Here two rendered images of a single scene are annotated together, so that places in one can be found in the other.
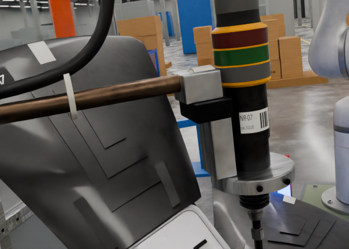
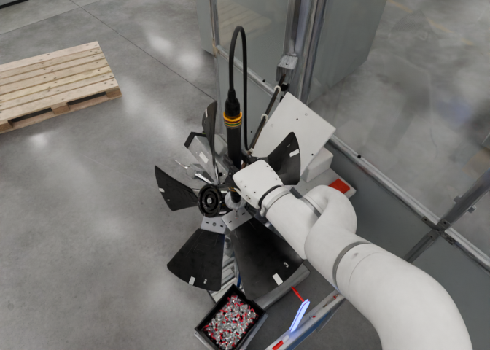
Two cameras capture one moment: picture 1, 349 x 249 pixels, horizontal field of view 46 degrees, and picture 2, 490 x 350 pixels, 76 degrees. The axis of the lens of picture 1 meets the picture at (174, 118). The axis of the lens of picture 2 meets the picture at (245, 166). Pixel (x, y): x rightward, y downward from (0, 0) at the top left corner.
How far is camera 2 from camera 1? 109 cm
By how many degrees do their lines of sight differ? 100
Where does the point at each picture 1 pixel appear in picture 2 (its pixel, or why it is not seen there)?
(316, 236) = (246, 254)
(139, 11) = not seen: outside the picture
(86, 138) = not seen: hidden behind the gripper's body
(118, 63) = (284, 173)
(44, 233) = (461, 268)
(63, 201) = not seen: hidden behind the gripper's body
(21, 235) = (447, 246)
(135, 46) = (292, 180)
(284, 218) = (262, 256)
